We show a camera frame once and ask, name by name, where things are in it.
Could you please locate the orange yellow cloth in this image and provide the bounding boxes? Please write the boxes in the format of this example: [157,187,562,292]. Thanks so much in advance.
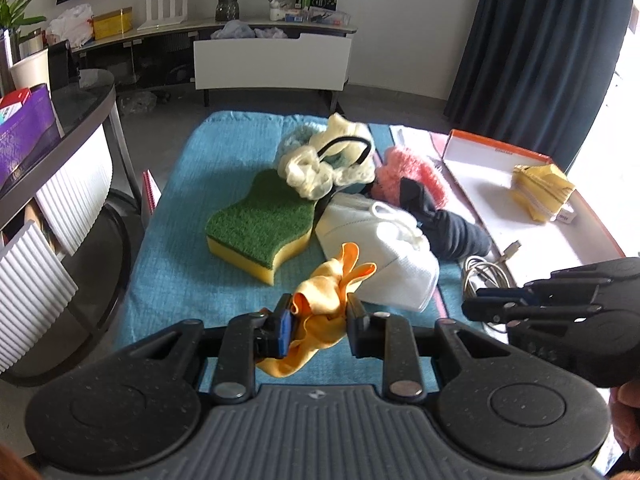
[257,242,376,378]

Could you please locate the white face mask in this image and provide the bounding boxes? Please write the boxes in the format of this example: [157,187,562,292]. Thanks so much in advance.
[316,193,439,312]

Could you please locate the dark navy sock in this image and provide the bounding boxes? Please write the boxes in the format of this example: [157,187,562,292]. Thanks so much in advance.
[399,177,491,261]

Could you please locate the yellow striped cloth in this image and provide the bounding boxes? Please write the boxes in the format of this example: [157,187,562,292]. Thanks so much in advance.
[510,164,575,223]

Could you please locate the pink fluffy sock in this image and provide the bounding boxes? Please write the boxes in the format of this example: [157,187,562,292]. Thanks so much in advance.
[371,146,451,209]

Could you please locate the person's right hand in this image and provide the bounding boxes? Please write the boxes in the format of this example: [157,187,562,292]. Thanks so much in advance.
[608,379,640,452]

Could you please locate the person's left hand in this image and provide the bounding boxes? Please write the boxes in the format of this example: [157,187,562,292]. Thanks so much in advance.
[0,445,41,480]

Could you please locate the green yellow sponge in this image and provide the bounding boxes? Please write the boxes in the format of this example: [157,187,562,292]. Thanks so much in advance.
[205,169,316,286]

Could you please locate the orange white cardboard box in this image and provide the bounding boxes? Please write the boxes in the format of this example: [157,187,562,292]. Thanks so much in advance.
[442,129,625,285]

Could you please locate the blue towel mat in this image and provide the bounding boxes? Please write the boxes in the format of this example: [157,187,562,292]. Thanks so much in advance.
[113,109,482,392]

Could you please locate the cream scrunchie with black band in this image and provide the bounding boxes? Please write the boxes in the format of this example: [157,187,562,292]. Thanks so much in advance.
[274,113,375,202]

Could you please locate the light blue knitted item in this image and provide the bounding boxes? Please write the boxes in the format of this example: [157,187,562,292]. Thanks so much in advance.
[274,122,323,164]

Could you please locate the white TV cabinet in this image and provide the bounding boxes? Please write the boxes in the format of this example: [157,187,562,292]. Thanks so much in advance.
[77,18,357,112]

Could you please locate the dark blue curtain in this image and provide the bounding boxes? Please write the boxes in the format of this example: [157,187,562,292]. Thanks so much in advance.
[445,0,634,170]

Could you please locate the purple box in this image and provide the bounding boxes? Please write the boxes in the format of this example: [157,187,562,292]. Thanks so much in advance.
[1,84,61,193]

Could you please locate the white router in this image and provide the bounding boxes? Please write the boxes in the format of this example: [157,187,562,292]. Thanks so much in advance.
[138,0,189,32]

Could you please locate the yellow box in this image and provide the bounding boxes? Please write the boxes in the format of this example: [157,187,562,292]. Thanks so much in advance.
[92,6,134,41]

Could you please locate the white paper cup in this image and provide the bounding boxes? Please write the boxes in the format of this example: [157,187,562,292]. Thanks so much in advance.
[10,49,50,89]

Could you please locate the white plastic bag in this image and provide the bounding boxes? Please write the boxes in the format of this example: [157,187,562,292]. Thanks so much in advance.
[46,3,94,49]

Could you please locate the left green plant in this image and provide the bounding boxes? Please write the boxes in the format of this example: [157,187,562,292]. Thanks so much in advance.
[0,0,46,66]

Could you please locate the white USB cable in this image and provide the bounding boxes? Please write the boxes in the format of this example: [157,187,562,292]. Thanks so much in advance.
[458,239,522,334]

